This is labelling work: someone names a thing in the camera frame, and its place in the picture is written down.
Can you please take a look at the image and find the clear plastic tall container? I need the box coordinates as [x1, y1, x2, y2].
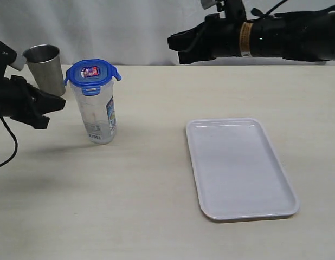
[69, 80, 117, 145]

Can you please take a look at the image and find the white backdrop curtain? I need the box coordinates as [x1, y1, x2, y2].
[0, 0, 335, 66]

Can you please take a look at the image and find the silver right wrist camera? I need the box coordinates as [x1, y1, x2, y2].
[200, 0, 223, 12]

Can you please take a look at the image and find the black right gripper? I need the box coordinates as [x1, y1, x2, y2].
[167, 1, 252, 64]

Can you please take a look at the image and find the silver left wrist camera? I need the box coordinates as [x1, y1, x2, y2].
[10, 54, 27, 71]

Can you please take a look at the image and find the stainless steel cup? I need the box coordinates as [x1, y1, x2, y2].
[23, 44, 66, 96]

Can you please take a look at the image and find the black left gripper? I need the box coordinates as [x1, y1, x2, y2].
[0, 41, 66, 129]

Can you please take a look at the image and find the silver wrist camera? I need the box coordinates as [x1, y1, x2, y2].
[200, 0, 223, 12]
[10, 54, 27, 71]

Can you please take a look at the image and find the white rectangular tray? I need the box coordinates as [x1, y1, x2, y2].
[185, 118, 300, 222]

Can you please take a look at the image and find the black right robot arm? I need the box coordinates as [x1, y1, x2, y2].
[167, 1, 335, 64]

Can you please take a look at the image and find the blue container lid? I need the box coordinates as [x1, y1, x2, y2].
[64, 59, 122, 96]

